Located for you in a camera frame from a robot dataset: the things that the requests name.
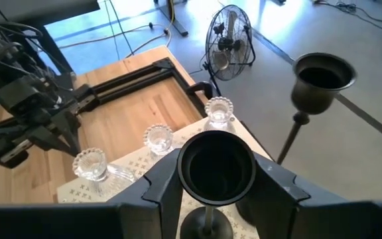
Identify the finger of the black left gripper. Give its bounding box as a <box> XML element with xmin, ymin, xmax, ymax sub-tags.
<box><xmin>28</xmin><ymin>127</ymin><xmax>76</xmax><ymax>155</ymax></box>
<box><xmin>53</xmin><ymin>111</ymin><xmax>82</xmax><ymax>156</ymax></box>

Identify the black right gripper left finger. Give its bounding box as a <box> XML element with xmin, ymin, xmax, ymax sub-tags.
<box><xmin>108</xmin><ymin>149</ymin><xmax>184</xmax><ymax>239</ymax></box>

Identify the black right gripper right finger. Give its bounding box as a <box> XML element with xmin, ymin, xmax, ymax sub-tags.
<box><xmin>236</xmin><ymin>153</ymin><xmax>311</xmax><ymax>239</ymax></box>

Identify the clear glass candle holder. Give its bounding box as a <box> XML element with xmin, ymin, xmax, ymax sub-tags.
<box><xmin>72</xmin><ymin>147</ymin><xmax>137</xmax><ymax>200</ymax></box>
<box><xmin>143</xmin><ymin>123</ymin><xmax>175</xmax><ymax>163</ymax></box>
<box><xmin>203</xmin><ymin>96</ymin><xmax>237</xmax><ymax>133</ymax></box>

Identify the black metal candlestick holder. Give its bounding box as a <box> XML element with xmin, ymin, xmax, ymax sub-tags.
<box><xmin>177</xmin><ymin>129</ymin><xmax>257</xmax><ymax>239</ymax></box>
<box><xmin>275</xmin><ymin>52</ymin><xmax>357</xmax><ymax>165</ymax></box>

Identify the white perforated metal shelf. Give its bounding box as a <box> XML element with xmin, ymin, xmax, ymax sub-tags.
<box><xmin>56</xmin><ymin>116</ymin><xmax>273</xmax><ymax>239</ymax></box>

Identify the black stand foot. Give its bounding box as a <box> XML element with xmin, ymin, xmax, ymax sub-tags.
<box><xmin>153</xmin><ymin>0</ymin><xmax>189</xmax><ymax>37</ymax></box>

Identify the black aluminium table frame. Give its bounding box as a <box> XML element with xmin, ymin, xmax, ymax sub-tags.
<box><xmin>0</xmin><ymin>56</ymin><xmax>212</xmax><ymax>147</ymax></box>

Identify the white floor cable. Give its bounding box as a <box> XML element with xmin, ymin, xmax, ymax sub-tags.
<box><xmin>58</xmin><ymin>22</ymin><xmax>174</xmax><ymax>50</ymax></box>

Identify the black clamp handle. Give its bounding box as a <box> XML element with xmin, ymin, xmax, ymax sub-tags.
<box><xmin>186</xmin><ymin>80</ymin><xmax>214</xmax><ymax>104</ymax></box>

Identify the black wire floor fan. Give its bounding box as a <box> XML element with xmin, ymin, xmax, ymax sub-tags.
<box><xmin>200</xmin><ymin>4</ymin><xmax>257</xmax><ymax>97</ymax></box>

